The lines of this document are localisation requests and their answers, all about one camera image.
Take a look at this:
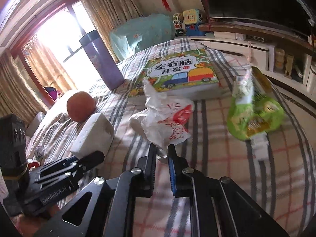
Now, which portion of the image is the wooden tv stand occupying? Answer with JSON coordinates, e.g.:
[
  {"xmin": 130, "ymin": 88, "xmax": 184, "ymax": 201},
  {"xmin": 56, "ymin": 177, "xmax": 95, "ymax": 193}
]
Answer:
[{"xmin": 199, "ymin": 22, "xmax": 315, "ymax": 57}]

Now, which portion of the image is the black flat television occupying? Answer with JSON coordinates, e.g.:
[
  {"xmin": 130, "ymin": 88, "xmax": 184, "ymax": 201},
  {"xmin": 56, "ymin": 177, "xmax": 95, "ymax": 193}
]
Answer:
[{"xmin": 201, "ymin": 0, "xmax": 315, "ymax": 36}]

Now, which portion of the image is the white printed plastic bag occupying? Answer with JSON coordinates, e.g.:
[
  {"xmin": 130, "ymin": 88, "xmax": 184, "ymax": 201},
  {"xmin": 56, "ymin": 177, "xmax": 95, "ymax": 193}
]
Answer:
[{"xmin": 129, "ymin": 79, "xmax": 194, "ymax": 159}]

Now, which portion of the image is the teal covered chair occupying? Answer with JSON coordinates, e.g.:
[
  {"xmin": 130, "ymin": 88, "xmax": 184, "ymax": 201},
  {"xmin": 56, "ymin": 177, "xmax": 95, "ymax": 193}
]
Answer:
[{"xmin": 109, "ymin": 14, "xmax": 175, "ymax": 61}]

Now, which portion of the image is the beige window curtain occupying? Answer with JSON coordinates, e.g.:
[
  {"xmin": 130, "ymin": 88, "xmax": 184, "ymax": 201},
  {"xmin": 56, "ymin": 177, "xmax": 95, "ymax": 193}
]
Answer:
[{"xmin": 80, "ymin": 0, "xmax": 143, "ymax": 62}]

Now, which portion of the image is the crumpled foil wrapper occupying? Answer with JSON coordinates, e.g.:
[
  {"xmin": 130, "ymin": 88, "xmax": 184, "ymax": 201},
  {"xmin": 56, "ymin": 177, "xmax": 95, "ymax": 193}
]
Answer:
[{"xmin": 34, "ymin": 146, "xmax": 45, "ymax": 162}]

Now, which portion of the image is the white foam block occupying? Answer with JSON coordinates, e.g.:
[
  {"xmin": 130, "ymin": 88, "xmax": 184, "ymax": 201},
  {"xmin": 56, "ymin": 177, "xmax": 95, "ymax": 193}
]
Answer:
[{"xmin": 70, "ymin": 113, "xmax": 114, "ymax": 159}]

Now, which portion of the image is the orange round fruit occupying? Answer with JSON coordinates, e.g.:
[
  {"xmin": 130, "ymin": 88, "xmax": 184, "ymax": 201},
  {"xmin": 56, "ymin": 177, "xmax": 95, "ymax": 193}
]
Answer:
[{"xmin": 66, "ymin": 91, "xmax": 95, "ymax": 122}]

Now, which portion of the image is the person's left hand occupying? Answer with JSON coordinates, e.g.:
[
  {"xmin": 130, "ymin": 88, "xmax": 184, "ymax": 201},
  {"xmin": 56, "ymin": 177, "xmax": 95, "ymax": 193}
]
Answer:
[{"xmin": 11, "ymin": 214, "xmax": 48, "ymax": 237}]

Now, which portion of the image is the plaid blanket cover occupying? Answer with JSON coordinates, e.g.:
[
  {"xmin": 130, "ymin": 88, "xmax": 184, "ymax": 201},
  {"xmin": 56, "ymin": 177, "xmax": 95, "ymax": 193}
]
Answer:
[{"xmin": 26, "ymin": 38, "xmax": 315, "ymax": 236}]

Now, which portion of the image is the green snack bag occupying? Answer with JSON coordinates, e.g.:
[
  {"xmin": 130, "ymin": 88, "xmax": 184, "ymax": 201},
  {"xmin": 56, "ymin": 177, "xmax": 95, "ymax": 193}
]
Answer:
[{"xmin": 227, "ymin": 67, "xmax": 284, "ymax": 161}]

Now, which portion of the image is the children's picture book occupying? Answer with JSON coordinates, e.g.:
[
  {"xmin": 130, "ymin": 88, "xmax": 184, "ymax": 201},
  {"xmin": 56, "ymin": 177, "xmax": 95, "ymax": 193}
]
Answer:
[{"xmin": 129, "ymin": 49, "xmax": 222, "ymax": 100}]

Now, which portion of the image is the yellow toy phone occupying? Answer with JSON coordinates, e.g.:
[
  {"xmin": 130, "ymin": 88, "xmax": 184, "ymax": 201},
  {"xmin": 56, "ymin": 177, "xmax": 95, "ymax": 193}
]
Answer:
[{"xmin": 183, "ymin": 9, "xmax": 206, "ymax": 25}]

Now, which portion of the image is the purple thermos bottle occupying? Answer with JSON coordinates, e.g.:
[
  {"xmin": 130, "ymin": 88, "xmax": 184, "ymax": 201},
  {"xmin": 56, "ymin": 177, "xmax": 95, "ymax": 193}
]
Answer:
[{"xmin": 79, "ymin": 30, "xmax": 125, "ymax": 90}]

